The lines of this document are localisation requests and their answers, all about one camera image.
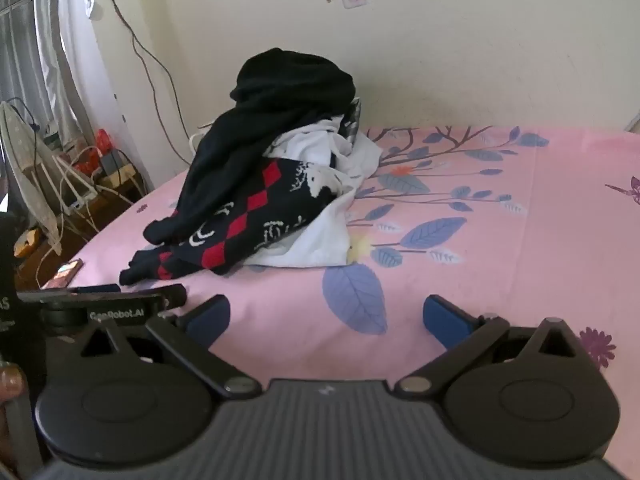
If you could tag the person's left hand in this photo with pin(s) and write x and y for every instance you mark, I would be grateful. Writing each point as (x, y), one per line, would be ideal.
(11, 382)

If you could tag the white curtain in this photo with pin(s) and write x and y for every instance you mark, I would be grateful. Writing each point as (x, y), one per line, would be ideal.
(75, 35)

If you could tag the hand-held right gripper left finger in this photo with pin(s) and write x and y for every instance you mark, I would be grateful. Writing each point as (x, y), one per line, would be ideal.
(207, 317)

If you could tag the folded ironing board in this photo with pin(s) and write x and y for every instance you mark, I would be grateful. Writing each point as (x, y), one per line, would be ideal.
(27, 170)

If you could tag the grey plaid cloth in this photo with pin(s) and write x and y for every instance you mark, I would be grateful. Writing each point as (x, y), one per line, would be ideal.
(354, 122)

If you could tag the smartphone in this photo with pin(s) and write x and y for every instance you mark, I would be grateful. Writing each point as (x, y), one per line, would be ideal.
(64, 274)

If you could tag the pink floral bedsheet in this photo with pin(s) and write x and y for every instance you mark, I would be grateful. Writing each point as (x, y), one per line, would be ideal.
(500, 260)

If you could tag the black garment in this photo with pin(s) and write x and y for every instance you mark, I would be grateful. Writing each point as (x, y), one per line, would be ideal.
(260, 125)

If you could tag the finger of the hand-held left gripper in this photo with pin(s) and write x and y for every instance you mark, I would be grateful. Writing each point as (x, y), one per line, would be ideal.
(97, 289)
(160, 296)

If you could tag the red plastic object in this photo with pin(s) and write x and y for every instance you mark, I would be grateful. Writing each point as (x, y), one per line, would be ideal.
(103, 142)

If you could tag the white garment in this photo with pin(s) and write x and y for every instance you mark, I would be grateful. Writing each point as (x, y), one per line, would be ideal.
(320, 240)

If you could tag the yellow round object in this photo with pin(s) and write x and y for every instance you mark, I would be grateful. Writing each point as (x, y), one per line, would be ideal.
(27, 244)

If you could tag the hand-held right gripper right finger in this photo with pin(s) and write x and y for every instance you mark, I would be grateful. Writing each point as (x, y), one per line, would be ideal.
(445, 320)

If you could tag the black red diamond sweater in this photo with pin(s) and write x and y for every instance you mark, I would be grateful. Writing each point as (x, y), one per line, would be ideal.
(240, 225)

